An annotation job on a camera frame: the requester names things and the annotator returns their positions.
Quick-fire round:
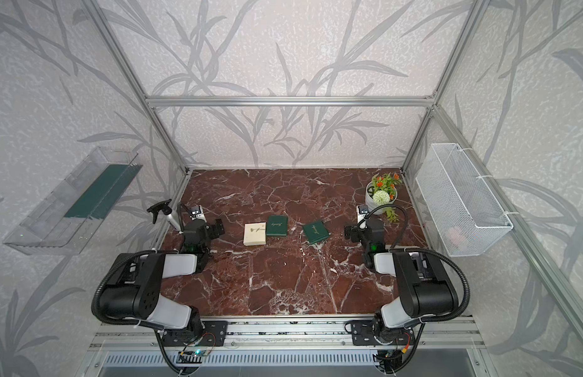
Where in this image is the aluminium frame rail front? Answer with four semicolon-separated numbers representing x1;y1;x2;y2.
88;314;486;351

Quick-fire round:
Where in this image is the green jewelry box right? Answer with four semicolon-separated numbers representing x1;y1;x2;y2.
302;220;330;244

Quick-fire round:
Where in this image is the cream lotus box lid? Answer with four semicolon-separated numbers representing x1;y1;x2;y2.
244;222;266;247

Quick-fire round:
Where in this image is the clear acrylic wall shelf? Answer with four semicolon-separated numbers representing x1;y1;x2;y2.
3;147;140;255

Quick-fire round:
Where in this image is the green jewelry box left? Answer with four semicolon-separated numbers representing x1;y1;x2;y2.
266;215;288;237

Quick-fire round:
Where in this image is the black trigger spray bottle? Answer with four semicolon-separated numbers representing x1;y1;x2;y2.
147;199;183;233

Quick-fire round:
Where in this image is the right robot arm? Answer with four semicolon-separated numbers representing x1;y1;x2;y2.
344;218;470;332

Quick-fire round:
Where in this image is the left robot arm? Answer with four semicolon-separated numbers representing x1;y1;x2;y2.
91;218;225;336

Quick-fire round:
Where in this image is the potted flower plant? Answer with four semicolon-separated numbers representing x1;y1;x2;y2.
365;173;402;210

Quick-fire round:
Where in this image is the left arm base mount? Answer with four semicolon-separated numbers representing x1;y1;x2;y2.
160;320;228;347

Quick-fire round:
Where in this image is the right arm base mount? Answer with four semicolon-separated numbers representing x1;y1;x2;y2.
344;319;413;347

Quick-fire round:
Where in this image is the green pad in shelf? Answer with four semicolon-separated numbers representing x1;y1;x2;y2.
65;164;143;220

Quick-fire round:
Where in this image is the green jewelry box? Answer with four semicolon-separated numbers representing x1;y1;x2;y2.
302;220;330;244
266;215;288;237

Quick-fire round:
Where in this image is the white wire mesh basket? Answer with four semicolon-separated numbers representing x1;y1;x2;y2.
416;143;514;257

